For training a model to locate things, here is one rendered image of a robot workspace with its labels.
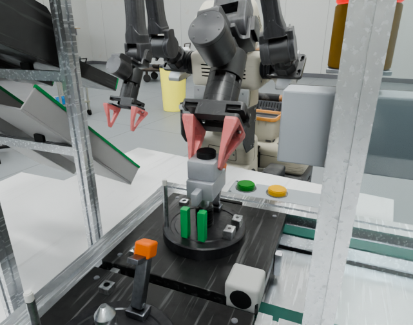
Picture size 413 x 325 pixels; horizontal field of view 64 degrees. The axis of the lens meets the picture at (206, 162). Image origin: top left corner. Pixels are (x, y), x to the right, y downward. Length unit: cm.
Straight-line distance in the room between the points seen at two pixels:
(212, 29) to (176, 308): 38
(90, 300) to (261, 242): 27
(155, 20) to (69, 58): 72
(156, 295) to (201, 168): 18
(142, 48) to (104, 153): 56
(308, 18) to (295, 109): 1023
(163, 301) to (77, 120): 30
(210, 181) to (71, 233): 43
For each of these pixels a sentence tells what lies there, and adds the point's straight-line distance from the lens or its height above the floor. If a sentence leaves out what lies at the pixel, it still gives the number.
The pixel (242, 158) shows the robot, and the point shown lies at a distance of 127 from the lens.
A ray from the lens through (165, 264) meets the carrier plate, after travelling 51.
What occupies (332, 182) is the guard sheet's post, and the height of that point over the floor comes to 117.
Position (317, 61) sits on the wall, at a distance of 1048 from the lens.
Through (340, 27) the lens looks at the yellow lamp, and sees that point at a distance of 30.
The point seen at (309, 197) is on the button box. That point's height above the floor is 96.
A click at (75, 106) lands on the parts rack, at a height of 118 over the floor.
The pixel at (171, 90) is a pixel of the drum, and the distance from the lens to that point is 562.
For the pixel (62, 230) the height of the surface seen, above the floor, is 86.
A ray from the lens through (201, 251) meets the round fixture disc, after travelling 50.
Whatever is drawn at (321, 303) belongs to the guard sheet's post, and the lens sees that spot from 38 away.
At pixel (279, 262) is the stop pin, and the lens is 55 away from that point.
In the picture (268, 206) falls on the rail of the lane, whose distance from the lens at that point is 68.
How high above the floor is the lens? 129
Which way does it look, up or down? 22 degrees down
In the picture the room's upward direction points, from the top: straight up
